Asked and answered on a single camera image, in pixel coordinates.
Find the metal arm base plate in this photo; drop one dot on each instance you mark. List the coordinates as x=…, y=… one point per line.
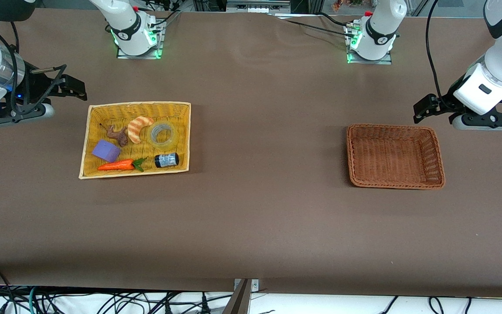
x=371, y=62
x=140, y=57

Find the dark brown post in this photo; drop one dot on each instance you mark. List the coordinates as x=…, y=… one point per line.
x=238, y=303

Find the clear yellowish tape roll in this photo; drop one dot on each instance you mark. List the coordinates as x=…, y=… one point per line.
x=151, y=136

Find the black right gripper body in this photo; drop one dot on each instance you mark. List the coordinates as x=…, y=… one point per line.
x=38, y=88

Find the purple foam block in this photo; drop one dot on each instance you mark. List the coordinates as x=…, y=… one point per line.
x=106, y=151

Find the brown wicker basket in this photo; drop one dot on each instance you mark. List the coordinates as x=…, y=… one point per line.
x=425, y=144

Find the small black can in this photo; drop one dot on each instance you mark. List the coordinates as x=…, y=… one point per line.
x=167, y=160

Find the yellow wicker basket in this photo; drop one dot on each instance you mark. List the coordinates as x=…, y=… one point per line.
x=172, y=113

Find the colourful background objects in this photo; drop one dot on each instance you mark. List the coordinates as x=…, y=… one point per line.
x=347, y=3

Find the metal table edge bracket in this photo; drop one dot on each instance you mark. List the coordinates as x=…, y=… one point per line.
x=255, y=285

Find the brown toy root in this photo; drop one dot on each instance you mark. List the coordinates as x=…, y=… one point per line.
x=120, y=137

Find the orange toy carrot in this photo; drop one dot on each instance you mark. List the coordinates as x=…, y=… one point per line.
x=116, y=165

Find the grey equipment box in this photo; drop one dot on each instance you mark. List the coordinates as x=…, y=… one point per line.
x=257, y=6

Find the black power plug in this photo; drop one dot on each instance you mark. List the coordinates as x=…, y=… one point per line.
x=167, y=306
x=205, y=306

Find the striped toy croissant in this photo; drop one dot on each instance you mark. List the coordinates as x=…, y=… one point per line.
x=135, y=131

